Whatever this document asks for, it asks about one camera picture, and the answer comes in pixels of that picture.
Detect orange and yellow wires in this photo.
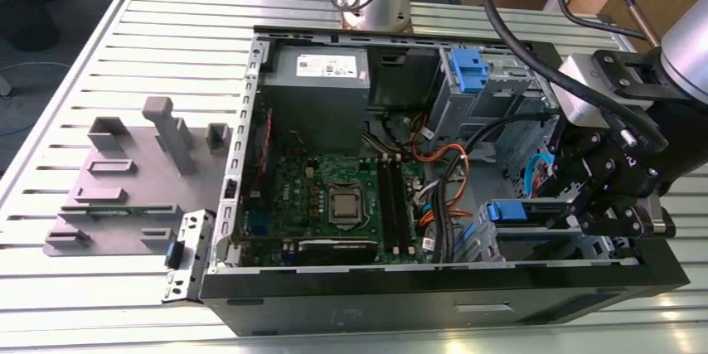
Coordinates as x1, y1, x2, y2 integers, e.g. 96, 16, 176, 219
412, 143, 472, 226

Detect green motherboard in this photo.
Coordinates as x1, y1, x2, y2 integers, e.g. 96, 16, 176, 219
240, 153, 426, 264

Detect black cable bundle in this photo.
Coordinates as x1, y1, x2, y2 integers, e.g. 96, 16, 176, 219
430, 113, 560, 262

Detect metal disk bay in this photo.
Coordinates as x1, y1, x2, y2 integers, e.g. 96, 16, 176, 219
476, 198, 637, 262

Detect black RAM slot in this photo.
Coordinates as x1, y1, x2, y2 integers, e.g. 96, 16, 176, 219
392, 152, 416, 254
377, 152, 400, 254

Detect blue data wire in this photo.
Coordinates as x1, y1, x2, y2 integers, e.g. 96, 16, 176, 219
522, 150, 554, 200

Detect grey power supply unit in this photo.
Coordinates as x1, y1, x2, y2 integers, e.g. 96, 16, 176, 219
257, 45, 370, 155

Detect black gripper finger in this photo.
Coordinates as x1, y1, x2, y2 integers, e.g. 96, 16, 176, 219
580, 194, 677, 240
544, 129, 605, 230

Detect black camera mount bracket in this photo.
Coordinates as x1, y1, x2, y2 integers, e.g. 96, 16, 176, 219
589, 49, 692, 102

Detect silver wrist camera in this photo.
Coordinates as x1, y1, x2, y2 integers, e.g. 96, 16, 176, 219
556, 53, 618, 127

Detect green RAM stick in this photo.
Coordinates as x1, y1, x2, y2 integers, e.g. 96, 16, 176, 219
89, 208, 149, 219

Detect CPU socket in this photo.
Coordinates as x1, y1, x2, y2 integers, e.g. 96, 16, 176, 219
322, 180, 366, 230

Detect metal optical drive cage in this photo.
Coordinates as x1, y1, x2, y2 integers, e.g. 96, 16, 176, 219
428, 45, 560, 143

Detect black PC case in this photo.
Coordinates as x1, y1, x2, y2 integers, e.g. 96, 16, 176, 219
198, 24, 690, 337

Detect metal expansion card bracket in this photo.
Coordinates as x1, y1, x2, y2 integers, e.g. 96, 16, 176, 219
158, 207, 217, 303

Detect silver CPU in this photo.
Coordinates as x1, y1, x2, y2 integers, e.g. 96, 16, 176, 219
329, 192, 361, 218

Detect black graphics card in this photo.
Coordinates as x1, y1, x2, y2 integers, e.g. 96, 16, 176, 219
281, 237, 380, 264

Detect blue drive cage latch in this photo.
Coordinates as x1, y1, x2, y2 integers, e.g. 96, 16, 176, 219
449, 46, 490, 93

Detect grey parts rack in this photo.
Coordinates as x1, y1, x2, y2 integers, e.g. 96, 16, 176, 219
42, 96, 233, 258

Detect hard disk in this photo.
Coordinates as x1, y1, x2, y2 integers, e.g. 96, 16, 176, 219
485, 199, 582, 230

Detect black cable with brown sleeve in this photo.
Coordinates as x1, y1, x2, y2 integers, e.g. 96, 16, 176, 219
605, 0, 662, 47

